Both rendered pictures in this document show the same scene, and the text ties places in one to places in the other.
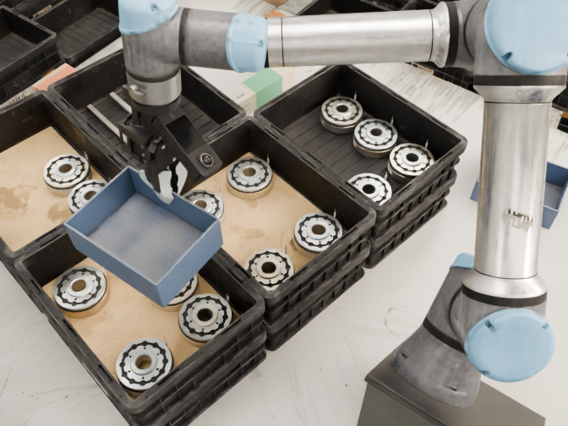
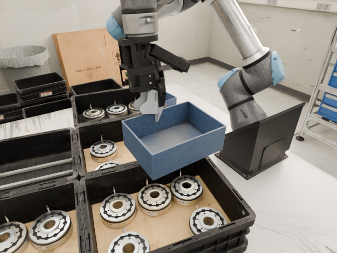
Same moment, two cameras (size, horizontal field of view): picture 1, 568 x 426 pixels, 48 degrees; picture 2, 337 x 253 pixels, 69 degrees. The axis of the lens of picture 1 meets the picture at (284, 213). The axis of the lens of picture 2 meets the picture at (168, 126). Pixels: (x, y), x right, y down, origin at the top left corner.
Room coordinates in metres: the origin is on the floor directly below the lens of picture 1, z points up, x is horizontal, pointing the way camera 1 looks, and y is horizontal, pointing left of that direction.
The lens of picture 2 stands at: (0.44, 0.68, 1.43)
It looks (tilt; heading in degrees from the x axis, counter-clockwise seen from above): 32 degrees down; 292
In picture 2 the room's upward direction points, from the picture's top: straight up
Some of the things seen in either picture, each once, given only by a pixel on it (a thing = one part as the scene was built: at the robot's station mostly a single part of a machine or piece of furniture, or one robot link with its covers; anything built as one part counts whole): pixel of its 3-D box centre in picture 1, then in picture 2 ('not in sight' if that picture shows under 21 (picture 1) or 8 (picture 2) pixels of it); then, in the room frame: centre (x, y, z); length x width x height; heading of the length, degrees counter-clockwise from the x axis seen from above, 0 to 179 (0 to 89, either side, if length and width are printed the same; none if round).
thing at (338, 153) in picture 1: (356, 146); (119, 113); (1.04, -0.17, 0.87); 0.40 x 0.30 x 0.11; 43
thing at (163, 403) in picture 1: (142, 298); (161, 211); (0.63, 0.27, 0.87); 0.40 x 0.30 x 0.11; 43
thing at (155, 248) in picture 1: (145, 233); (173, 135); (0.61, 0.23, 1.10); 0.20 x 0.15 x 0.07; 55
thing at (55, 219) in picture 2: (90, 196); (49, 225); (0.89, 0.42, 0.86); 0.05 x 0.05 x 0.01
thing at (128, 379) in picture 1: (144, 363); (208, 222); (0.50, 0.25, 0.86); 0.10 x 0.10 x 0.01
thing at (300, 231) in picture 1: (318, 232); not in sight; (0.79, -0.07, 0.86); 0.10 x 0.10 x 0.01
